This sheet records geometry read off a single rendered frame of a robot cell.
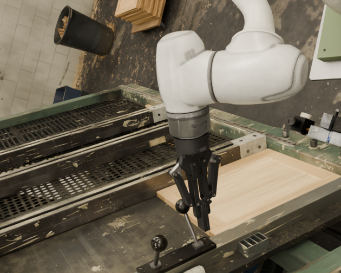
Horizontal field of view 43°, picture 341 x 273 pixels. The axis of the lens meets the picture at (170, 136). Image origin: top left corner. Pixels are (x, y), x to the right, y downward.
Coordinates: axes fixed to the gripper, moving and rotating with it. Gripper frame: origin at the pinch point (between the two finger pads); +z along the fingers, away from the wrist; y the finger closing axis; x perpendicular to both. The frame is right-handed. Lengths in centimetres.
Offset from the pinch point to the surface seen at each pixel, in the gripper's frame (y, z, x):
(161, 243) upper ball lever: -12.2, 0.8, -2.3
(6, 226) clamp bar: -39, 9, 48
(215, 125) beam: 57, 13, 80
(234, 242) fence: 9.2, 12.5, 2.0
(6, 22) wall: 55, -30, 574
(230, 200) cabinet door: 22.8, 14.1, 22.2
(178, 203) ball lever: -1.2, 0.2, 8.9
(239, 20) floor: 177, -13, 213
